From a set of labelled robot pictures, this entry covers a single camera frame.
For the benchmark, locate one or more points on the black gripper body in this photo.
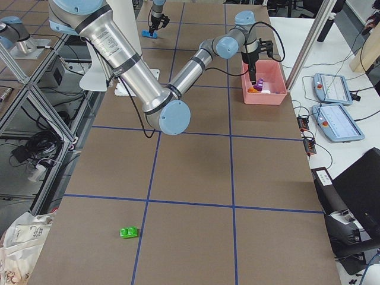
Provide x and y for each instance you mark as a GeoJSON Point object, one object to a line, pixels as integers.
{"type": "Point", "coordinates": [154, 20]}
{"type": "Point", "coordinates": [249, 57]}

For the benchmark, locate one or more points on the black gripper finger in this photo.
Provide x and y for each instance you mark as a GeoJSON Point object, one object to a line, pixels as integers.
{"type": "Point", "coordinates": [252, 75]}

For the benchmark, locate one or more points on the long blue studded block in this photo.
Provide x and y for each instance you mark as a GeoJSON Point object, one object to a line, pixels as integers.
{"type": "Point", "coordinates": [148, 34]}

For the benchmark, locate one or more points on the purple curved block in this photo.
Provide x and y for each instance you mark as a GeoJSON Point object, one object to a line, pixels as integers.
{"type": "Point", "coordinates": [259, 85]}

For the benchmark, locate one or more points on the orange toy block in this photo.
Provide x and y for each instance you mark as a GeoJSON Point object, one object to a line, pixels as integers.
{"type": "Point", "coordinates": [252, 90]}

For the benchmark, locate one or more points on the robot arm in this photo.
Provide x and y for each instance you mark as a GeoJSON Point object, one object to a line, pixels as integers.
{"type": "Point", "coordinates": [111, 31]}
{"type": "Point", "coordinates": [157, 8]}

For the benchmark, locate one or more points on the pink plastic box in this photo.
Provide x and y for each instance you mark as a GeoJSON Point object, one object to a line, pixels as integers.
{"type": "Point", "coordinates": [274, 90]}

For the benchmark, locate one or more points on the teach pendant far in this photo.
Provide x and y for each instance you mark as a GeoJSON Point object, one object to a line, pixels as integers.
{"type": "Point", "coordinates": [331, 88]}

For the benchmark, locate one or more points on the teach pendant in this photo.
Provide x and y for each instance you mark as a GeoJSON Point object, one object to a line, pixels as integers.
{"type": "Point", "coordinates": [336, 123]}
{"type": "Point", "coordinates": [331, 88]}

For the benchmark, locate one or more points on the teach pendant near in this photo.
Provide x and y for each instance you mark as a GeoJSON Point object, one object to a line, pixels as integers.
{"type": "Point", "coordinates": [336, 123]}

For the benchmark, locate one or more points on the green toy block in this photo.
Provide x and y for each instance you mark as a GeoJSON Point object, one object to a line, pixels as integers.
{"type": "Point", "coordinates": [128, 232]}

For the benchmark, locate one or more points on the white shopping bag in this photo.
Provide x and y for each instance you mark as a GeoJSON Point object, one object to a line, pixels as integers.
{"type": "Point", "coordinates": [21, 245]}

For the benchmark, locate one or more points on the aluminium frame post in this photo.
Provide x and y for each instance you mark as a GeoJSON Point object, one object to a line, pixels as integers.
{"type": "Point", "coordinates": [315, 30]}

